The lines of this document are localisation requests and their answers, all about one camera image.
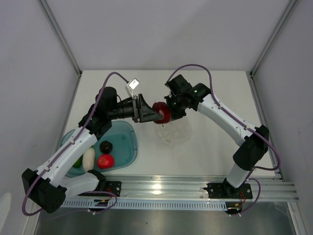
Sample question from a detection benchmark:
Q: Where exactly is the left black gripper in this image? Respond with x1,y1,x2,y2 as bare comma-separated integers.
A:
108,94,162,123

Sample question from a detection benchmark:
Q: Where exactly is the dark red apple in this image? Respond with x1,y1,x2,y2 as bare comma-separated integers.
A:
152,102,172,124

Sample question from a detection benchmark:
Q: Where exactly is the clear zip top bag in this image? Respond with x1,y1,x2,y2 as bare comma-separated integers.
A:
153,117,193,149

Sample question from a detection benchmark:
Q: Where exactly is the bright red tomato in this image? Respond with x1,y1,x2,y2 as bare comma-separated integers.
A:
97,154,115,169

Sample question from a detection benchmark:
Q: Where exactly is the white radish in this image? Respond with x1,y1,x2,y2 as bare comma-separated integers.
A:
82,147,95,172

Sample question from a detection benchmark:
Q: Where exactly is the green orange mango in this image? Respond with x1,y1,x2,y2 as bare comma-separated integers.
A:
72,157,82,168

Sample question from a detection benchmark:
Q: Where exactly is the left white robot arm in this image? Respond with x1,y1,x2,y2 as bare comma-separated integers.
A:
22,87,163,216

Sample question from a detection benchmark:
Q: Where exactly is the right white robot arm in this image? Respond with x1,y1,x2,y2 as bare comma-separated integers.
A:
165,81,269,198

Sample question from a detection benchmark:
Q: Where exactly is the teal plastic tray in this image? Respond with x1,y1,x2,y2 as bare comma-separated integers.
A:
66,121,137,178

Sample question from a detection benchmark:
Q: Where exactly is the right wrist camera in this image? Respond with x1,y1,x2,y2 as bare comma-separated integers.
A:
165,74,192,96

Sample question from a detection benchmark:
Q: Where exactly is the aluminium mounting rail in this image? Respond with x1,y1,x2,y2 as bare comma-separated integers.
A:
33,175,300,202

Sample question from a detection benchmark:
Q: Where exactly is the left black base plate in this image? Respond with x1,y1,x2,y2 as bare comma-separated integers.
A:
98,181,122,197

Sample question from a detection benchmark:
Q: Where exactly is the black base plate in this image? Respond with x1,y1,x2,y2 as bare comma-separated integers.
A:
98,181,122,197
203,183,253,199

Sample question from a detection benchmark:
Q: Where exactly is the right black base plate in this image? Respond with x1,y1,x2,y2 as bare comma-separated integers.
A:
203,183,253,199

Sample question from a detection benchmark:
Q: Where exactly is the white slotted cable duct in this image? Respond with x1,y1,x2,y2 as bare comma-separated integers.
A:
61,198,227,211

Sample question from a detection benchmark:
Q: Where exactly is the right aluminium frame post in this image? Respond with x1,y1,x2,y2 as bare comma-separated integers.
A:
249,0,300,78

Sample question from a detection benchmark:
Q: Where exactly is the aluminium frame post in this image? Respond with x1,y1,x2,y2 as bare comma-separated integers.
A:
37,0,82,77
249,0,300,78

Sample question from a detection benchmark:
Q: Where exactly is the left aluminium frame post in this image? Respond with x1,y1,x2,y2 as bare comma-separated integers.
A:
37,0,82,77

